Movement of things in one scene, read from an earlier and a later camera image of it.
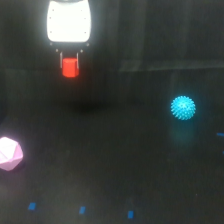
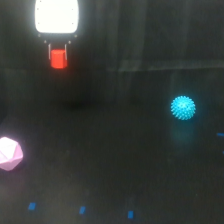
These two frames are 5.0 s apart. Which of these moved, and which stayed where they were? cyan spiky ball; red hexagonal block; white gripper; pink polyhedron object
Moved: red hexagonal block; white gripper
Stayed: pink polyhedron object; cyan spiky ball
